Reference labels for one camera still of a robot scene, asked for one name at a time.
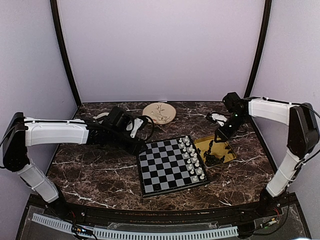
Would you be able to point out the pile of black chess pieces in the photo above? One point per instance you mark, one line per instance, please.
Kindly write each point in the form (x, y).
(212, 157)

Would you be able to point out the black frame post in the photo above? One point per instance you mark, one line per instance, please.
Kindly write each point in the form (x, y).
(63, 51)
(260, 47)

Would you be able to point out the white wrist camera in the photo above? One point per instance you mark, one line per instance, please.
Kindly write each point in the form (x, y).
(134, 126)
(218, 118)

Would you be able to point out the beige coral pattern mug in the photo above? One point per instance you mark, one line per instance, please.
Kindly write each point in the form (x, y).
(100, 118)

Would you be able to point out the right black frame post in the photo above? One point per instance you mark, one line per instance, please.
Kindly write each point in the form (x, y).
(260, 47)

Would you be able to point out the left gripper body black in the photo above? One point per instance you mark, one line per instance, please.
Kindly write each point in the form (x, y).
(116, 140)

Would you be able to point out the grey slotted cable duct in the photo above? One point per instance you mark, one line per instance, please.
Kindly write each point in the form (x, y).
(121, 231)

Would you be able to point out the black chess pawn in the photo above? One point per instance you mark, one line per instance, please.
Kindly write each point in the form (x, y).
(157, 187)

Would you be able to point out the black front rail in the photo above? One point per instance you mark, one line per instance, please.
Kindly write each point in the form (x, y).
(225, 215)

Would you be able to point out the gold metal tray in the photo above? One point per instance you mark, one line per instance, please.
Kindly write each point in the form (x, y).
(217, 151)

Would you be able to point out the white chess pieces row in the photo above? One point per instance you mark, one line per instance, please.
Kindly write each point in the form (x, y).
(190, 166)

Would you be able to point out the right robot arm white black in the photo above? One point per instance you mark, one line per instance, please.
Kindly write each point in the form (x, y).
(303, 136)

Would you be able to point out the black white chess board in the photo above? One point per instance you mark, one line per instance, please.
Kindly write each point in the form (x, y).
(159, 165)

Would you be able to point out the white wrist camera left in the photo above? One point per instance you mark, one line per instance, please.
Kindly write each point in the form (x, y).
(134, 126)

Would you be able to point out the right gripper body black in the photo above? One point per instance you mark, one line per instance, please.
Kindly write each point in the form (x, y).
(236, 122)

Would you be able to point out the beige floral ceramic plate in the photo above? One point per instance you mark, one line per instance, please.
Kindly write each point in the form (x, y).
(160, 112)

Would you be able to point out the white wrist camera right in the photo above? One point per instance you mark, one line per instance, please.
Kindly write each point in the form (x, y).
(218, 118)

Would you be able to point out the left black frame post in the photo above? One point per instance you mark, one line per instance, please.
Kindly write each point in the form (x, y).
(63, 51)

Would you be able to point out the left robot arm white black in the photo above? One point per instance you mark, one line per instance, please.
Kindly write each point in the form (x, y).
(24, 132)

